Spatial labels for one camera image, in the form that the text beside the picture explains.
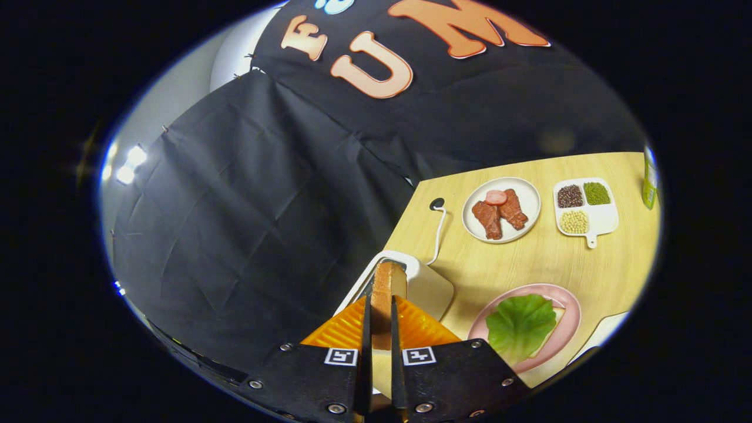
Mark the silver bottle with green label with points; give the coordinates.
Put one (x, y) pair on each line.
(650, 182)

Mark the pile of yellow soybeans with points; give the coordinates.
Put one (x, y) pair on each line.
(574, 222)

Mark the pile of dark red beans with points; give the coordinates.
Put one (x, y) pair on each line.
(570, 196)

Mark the white divided dish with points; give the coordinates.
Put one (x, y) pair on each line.
(602, 218)

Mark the round white plate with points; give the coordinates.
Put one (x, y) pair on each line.
(529, 197)

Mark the white shallow dish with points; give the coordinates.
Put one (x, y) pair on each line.
(608, 326)

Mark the pink plate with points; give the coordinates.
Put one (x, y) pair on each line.
(567, 329)

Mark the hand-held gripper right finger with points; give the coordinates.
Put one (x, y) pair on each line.
(396, 352)

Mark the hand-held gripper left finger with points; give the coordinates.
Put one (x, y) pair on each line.
(365, 352)

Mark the brown toast bread slice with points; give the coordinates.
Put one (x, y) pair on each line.
(385, 299)

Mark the pile of green beans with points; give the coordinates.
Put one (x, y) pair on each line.
(597, 193)

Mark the pink sausage slice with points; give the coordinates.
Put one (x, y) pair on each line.
(496, 197)

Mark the black backdrop cloth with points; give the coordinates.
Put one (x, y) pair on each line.
(264, 205)

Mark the ceiling light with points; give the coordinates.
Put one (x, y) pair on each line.
(126, 167)

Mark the white toaster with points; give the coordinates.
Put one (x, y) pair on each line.
(429, 288)

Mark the white sandwich bread slice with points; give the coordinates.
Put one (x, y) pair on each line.
(543, 346)

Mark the green lettuce leaf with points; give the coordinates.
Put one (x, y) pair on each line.
(520, 326)

